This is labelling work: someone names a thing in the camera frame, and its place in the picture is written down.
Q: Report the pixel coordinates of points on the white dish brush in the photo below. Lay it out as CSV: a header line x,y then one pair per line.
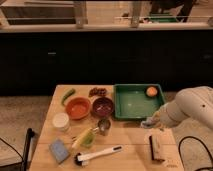
x,y
80,158

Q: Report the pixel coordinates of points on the white round container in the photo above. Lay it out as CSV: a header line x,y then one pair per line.
x,y
61,121

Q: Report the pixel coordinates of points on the black stand left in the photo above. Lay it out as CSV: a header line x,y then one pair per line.
x,y
22,165

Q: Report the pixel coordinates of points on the grey-blue towel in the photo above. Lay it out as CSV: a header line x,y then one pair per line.
x,y
148,123

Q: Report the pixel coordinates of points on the green chili pepper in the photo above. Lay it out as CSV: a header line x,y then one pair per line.
x,y
66,95

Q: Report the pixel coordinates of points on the green plastic tray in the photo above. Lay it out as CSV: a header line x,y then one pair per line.
x,y
132,102

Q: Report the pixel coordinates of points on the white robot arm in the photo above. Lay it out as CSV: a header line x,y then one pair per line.
x,y
195,103

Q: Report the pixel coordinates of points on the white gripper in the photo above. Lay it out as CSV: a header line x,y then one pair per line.
x,y
158,118

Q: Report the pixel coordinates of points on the wooden block eraser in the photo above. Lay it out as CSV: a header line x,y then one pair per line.
x,y
156,148

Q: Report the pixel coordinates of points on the dark red bowl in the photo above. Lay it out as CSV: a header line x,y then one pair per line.
x,y
103,107

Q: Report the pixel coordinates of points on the metal measuring cup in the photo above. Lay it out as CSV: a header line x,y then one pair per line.
x,y
102,127

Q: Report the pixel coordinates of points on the orange fruit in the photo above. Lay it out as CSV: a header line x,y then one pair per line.
x,y
151,91

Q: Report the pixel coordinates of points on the brown dried fruit cluster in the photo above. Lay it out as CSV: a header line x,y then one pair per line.
x,y
101,92

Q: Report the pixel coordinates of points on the corn cob toy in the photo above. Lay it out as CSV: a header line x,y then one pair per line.
x,y
84,139

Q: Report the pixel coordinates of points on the orange bowl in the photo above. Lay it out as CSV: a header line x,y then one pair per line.
x,y
78,108

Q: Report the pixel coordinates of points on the blue sponge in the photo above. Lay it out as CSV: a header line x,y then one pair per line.
x,y
59,151

